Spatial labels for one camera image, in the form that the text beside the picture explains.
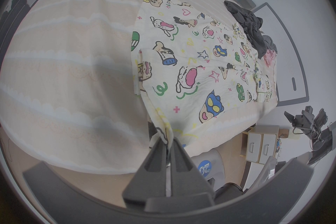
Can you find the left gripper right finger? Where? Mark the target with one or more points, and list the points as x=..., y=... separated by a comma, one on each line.
x=199, y=186

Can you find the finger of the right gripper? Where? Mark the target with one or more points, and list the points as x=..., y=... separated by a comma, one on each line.
x=290, y=117

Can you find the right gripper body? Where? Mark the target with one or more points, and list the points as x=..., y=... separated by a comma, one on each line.
x=303, y=121

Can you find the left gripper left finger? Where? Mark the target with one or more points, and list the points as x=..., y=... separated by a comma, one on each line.
x=136, y=186

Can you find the white printed pyjama top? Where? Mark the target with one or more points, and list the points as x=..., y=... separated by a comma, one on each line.
x=196, y=65

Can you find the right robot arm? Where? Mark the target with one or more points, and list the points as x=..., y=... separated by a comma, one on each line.
x=322, y=139

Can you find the bed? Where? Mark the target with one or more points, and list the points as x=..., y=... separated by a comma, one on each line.
x=65, y=60

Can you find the white bedside table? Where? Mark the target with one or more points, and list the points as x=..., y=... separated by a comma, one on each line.
x=262, y=144

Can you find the pink garment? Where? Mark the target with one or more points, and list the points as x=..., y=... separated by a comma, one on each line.
x=269, y=58

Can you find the grey garment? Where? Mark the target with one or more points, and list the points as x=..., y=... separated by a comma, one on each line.
x=270, y=43

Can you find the black garment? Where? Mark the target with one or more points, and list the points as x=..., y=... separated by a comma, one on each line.
x=249, y=26

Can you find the grey bedside table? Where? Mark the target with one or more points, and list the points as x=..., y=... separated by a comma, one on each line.
x=245, y=2

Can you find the black chest of drawers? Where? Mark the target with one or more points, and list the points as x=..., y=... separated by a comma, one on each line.
x=15, y=7

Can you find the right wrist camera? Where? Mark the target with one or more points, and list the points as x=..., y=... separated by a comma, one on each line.
x=307, y=110

